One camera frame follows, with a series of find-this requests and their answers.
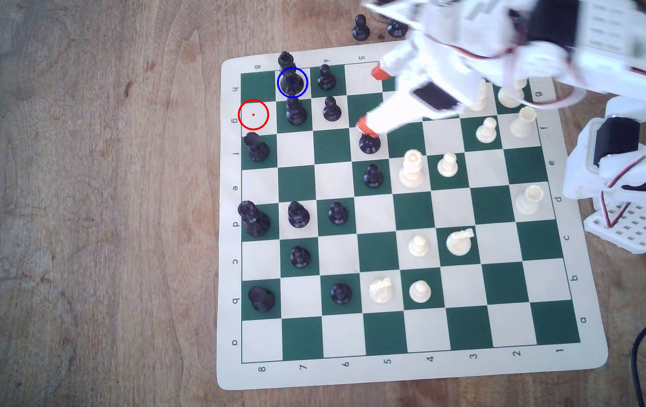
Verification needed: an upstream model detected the white king chess piece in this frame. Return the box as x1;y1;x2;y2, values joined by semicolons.
497;80;528;109

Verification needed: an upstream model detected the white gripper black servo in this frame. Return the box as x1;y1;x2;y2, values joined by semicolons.
356;50;483;138

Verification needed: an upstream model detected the black queen chess piece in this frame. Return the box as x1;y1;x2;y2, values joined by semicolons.
237;200;272;237

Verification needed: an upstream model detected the black king chess piece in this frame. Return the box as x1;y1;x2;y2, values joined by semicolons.
277;51;308;98

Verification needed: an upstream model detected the black rook chess piece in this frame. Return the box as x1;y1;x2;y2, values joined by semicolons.
248;285;276;314

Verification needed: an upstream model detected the white rook chess piece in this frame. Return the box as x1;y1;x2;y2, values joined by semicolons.
510;106;538;140
514;185;544;217

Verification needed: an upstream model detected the green and cream chess mat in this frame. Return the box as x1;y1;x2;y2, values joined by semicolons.
216;28;610;391

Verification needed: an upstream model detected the white queen chess piece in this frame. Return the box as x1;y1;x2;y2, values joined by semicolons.
398;149;427;190

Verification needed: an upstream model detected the white knight chess piece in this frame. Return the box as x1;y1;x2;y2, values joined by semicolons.
368;277;395;305
445;227;476;257

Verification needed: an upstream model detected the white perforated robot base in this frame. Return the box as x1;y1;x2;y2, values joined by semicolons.
583;198;646;255

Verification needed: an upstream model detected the white pawn chess piece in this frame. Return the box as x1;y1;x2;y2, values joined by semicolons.
408;280;432;304
408;234;430;259
475;116;498;144
436;153;459;179

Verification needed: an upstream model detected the white bishop chess piece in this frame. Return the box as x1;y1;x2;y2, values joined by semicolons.
468;80;489;113

